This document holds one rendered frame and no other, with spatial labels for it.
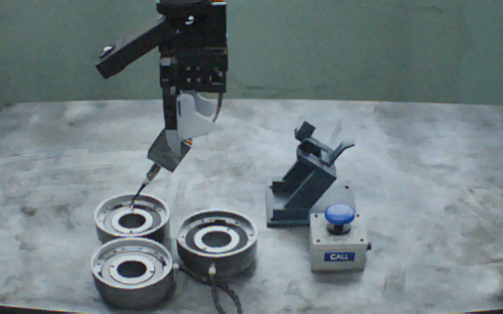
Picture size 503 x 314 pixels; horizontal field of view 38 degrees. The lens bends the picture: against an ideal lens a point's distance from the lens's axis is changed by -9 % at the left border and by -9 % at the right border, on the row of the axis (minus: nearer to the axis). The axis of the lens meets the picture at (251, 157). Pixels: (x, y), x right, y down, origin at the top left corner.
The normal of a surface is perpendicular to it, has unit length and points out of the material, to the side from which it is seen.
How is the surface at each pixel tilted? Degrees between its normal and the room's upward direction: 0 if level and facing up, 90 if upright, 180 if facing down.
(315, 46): 90
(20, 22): 90
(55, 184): 0
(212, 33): 90
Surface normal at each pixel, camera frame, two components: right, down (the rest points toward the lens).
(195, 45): 0.00, 0.50
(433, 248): 0.00, -0.87
